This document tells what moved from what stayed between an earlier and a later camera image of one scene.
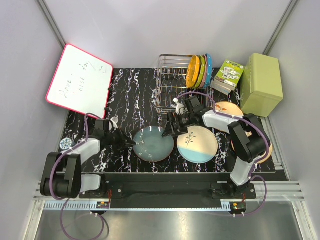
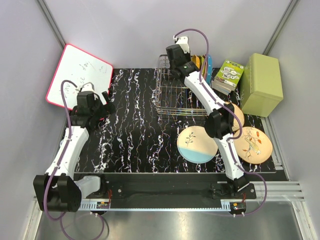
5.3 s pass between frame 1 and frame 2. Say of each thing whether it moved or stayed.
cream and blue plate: stayed
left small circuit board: stayed
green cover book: stayed
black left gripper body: moved
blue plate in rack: stayed
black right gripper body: moved
